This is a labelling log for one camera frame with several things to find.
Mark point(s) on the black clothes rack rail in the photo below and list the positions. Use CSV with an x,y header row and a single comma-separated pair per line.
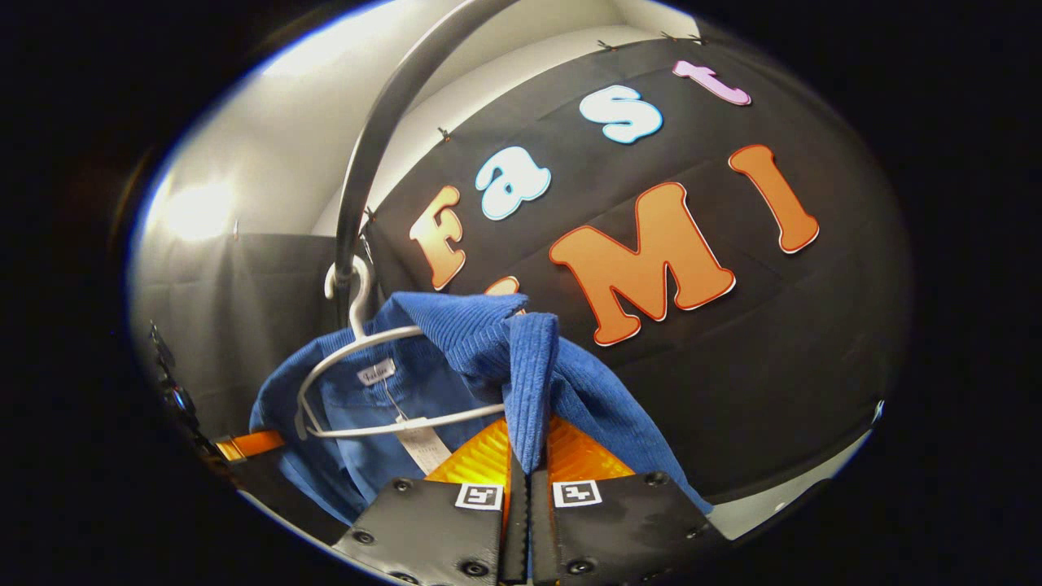
x,y
383,122

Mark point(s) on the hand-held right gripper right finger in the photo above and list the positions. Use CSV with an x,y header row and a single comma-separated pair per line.
x,y
627,529

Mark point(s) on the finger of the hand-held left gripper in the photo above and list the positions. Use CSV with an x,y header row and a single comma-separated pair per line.
x,y
252,445

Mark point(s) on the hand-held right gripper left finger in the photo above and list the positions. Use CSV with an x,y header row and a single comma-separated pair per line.
x,y
423,529

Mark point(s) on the large white clothes hanger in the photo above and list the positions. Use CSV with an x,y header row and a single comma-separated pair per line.
x,y
440,421

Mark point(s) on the row of small backdrop clips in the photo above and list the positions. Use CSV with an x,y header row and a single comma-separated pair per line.
x,y
444,134

